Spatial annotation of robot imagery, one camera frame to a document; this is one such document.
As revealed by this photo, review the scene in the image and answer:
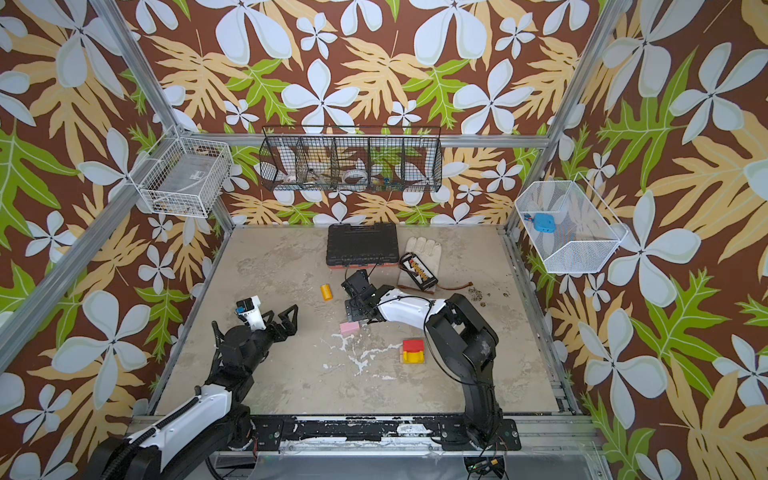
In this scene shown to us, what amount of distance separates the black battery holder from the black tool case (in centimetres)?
3

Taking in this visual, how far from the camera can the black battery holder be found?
1.03 meters

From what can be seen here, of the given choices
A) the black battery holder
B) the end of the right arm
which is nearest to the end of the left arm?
the end of the right arm

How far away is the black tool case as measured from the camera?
1063 millimetres
